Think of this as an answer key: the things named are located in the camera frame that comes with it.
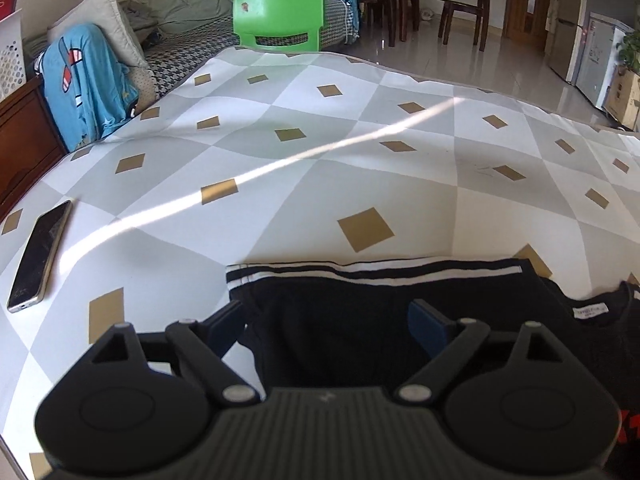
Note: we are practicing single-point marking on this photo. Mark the black t-shirt red print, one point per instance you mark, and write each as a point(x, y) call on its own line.
point(350, 320)

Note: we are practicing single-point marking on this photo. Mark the wooden cabinet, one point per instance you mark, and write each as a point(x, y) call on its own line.
point(25, 150)

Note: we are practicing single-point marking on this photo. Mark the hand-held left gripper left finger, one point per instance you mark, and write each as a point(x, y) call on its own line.
point(227, 330)

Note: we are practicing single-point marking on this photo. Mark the white chest freezer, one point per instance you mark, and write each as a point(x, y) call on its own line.
point(595, 60)

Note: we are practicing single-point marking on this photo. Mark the diamond-pattern tablecloth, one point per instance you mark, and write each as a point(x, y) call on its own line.
point(325, 170)

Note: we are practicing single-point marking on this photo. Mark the cardboard box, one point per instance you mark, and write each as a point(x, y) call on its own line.
point(622, 100)

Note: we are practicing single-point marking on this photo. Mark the houndstooth sofa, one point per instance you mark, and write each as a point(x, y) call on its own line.
point(175, 60)

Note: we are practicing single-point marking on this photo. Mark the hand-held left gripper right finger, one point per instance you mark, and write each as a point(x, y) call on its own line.
point(425, 325)

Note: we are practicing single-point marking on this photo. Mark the green plastic chair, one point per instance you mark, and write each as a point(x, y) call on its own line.
point(280, 10)

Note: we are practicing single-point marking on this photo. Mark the white laundry basket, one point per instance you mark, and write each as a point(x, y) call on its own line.
point(11, 60)

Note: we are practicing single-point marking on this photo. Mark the wooden door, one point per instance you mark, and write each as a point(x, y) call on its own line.
point(520, 5)

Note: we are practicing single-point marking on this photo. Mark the blue printed garment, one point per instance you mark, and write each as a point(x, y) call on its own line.
point(345, 0)

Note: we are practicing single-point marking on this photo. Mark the grey-brown garment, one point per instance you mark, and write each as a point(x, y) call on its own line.
point(137, 20)

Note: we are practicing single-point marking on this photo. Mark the grey pillow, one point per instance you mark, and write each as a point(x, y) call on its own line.
point(100, 15)

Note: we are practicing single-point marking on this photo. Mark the silver refrigerator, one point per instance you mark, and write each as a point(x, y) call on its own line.
point(565, 35)

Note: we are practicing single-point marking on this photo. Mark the leafy potted plant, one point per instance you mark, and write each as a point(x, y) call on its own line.
point(631, 50)

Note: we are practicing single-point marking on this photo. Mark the small white fan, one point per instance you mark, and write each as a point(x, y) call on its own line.
point(426, 14)

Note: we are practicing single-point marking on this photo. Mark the smartphone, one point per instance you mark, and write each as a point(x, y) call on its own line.
point(37, 255)

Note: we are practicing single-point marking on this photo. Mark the blue cartoon pajamas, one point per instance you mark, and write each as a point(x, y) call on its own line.
point(85, 90)

